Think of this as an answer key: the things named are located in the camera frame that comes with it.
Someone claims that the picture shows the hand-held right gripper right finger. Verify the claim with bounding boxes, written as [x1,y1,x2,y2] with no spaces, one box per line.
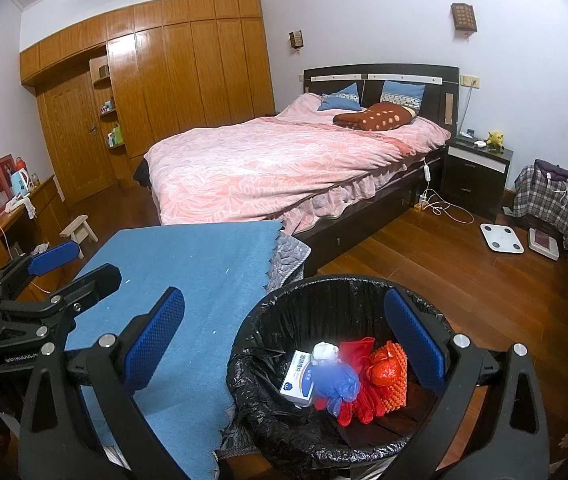
[383,287,550,480]

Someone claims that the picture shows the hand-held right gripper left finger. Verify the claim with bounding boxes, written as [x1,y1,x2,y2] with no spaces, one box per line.
[18,286,186,480]

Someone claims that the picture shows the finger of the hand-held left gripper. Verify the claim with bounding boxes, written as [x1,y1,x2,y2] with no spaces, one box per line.
[0,263,124,328]
[0,241,82,301]

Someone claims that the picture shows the orange foam net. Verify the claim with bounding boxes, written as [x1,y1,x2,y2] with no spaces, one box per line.
[366,340,409,411]

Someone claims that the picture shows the red cloth piece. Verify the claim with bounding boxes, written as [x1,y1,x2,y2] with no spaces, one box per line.
[336,338,389,428]

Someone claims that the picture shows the blue plastic bag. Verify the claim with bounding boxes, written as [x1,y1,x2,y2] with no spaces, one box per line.
[311,360,362,417]

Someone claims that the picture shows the white and blue box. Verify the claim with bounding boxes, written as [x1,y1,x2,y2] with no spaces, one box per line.
[279,350,322,403]

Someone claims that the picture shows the bin with black liner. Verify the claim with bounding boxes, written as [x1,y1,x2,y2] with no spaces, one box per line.
[226,274,469,480]

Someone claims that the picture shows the small wooden stool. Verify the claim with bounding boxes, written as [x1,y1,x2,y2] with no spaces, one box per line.
[59,214,99,258]

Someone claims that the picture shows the wooden sideboard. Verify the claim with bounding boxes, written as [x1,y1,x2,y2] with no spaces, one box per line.
[0,175,72,311]

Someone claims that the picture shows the white electric kettle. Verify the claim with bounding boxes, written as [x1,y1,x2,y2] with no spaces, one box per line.
[10,169,32,198]

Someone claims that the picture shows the blue tablecloth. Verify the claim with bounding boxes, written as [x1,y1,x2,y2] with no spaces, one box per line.
[61,220,287,468]

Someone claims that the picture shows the black garment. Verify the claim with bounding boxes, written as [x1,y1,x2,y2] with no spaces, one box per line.
[133,157,151,190]

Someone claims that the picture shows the wooden door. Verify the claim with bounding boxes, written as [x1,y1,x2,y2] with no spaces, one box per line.
[36,70,115,206]

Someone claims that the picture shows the white bathroom scale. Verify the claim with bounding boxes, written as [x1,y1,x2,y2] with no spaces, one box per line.
[480,222,527,256]

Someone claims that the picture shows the white and red scale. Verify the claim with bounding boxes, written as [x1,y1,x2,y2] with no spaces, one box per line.
[528,227,560,261]

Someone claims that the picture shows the dark nightstand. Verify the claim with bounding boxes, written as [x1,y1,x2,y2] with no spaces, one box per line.
[440,135,514,216]

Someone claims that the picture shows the plaid cloth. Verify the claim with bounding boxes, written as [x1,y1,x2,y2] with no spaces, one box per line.
[514,164,568,251]

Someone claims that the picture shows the bed with pink blanket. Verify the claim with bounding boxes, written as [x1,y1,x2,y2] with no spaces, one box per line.
[144,92,452,236]

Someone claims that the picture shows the dark jacket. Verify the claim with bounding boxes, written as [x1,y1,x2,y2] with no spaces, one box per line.
[534,159,568,186]

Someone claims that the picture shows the brown dotted pillow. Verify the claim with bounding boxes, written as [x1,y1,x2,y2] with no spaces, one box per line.
[333,102,419,132]

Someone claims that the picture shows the wooden wardrobe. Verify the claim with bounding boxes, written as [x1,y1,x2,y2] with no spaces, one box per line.
[19,0,277,191]

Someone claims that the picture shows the dark wooden bed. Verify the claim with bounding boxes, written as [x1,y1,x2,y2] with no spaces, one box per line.
[284,63,460,271]

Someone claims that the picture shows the blue pillow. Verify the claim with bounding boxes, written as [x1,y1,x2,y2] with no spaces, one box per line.
[380,80,425,109]
[317,82,362,112]

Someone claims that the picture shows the white charging cable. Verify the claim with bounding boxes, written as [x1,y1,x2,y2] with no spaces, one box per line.
[416,157,474,224]

